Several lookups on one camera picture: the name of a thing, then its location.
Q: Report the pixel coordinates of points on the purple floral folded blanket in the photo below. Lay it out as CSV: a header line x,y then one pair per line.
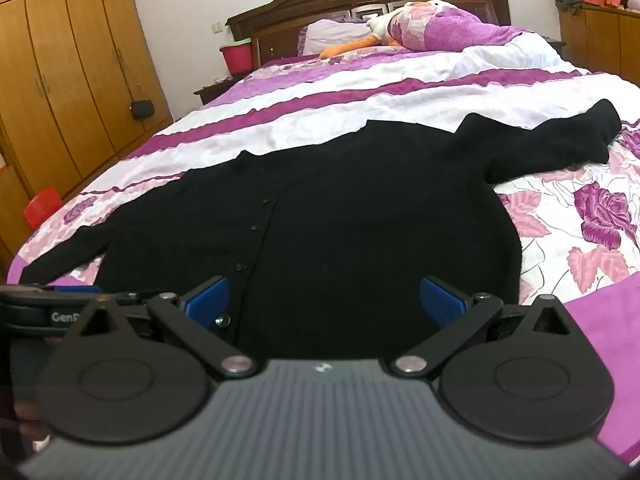
x,y
450,30

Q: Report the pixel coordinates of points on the dark wooden headboard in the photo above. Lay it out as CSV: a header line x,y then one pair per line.
x,y
310,5

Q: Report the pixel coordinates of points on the brown wooden cabinet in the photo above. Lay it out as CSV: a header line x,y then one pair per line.
x,y
600,40

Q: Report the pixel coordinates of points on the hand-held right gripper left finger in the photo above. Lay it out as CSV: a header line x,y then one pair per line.
x,y
209,297

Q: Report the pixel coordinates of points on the white goose plush toy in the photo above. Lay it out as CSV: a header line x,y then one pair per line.
x,y
385,22

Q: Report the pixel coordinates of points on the white wall outlet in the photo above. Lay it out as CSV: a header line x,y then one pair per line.
x,y
217,27

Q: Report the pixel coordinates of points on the bed with floral purple cover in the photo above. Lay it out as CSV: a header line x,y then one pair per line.
x,y
350,100

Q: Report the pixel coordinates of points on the small black pouch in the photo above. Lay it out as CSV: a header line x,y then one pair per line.
x,y
141,109

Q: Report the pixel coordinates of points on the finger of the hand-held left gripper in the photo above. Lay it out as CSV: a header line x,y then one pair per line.
x,y
75,289

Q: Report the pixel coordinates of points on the brown wooden wardrobe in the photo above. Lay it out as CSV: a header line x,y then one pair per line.
x,y
65,60

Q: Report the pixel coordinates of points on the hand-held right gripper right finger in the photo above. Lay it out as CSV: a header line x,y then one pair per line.
x,y
442,300

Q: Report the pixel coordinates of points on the lilac pillow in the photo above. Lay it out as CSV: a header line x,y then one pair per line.
x,y
335,35

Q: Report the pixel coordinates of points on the red plastic bucket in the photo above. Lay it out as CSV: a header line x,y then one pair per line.
x,y
237,57

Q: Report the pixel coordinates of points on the dark cloth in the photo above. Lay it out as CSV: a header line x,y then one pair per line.
x,y
570,5

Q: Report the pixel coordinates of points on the dark wooden nightstand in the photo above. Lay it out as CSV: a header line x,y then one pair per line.
x,y
210,92

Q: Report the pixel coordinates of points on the red plastic stool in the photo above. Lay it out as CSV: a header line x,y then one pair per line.
x,y
42,207

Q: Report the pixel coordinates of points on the black button cardigan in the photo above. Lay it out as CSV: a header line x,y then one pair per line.
x,y
350,210

